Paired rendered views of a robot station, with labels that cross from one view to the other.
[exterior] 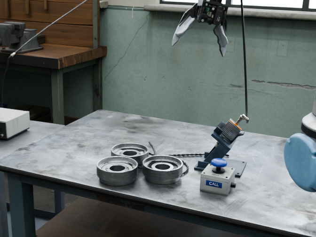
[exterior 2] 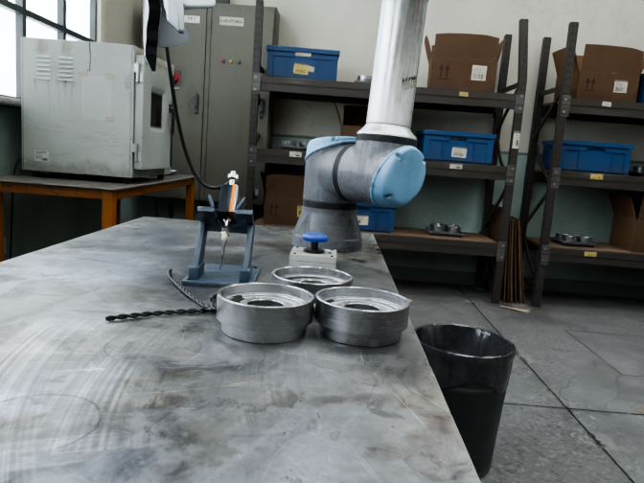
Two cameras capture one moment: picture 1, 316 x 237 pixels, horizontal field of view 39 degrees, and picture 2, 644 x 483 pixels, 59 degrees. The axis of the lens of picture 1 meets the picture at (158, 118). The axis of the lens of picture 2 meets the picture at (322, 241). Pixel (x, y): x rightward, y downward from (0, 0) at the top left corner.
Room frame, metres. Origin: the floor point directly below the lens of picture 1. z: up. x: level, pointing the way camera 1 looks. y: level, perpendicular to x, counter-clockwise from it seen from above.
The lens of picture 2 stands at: (1.31, 0.65, 1.00)
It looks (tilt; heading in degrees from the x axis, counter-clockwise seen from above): 9 degrees down; 249
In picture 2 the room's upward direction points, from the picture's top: 4 degrees clockwise
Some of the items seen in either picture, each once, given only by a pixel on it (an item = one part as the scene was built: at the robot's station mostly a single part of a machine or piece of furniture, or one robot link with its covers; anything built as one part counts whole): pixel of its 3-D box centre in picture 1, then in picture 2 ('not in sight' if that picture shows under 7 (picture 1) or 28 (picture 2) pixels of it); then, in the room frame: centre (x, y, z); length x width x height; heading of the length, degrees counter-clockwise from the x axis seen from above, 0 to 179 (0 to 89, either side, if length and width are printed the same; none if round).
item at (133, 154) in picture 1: (130, 155); (264, 311); (1.15, 0.08, 0.82); 0.10 x 0.10 x 0.04
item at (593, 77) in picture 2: not in sight; (595, 78); (-2.03, -2.64, 1.69); 0.59 x 0.41 x 0.38; 163
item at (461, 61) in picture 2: not in sight; (460, 66); (-1.10, -3.00, 1.70); 0.56 x 0.36 x 0.39; 153
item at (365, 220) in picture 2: not in sight; (360, 214); (-0.52, -3.27, 0.56); 0.52 x 0.38 x 0.22; 155
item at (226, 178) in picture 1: (219, 178); (313, 264); (1.01, -0.16, 0.82); 0.08 x 0.07 x 0.05; 68
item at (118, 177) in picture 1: (117, 171); (360, 315); (1.04, 0.10, 0.82); 0.10 x 0.10 x 0.04
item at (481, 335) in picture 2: not in sight; (455, 400); (0.21, -0.84, 0.21); 0.34 x 0.34 x 0.43
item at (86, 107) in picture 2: not in sight; (109, 116); (1.29, -2.59, 1.10); 0.62 x 0.61 x 0.65; 68
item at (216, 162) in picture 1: (218, 169); (313, 248); (1.01, -0.15, 0.85); 0.04 x 0.04 x 0.05
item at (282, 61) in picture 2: not in sight; (302, 67); (-0.04, -3.46, 1.61); 0.52 x 0.38 x 0.22; 161
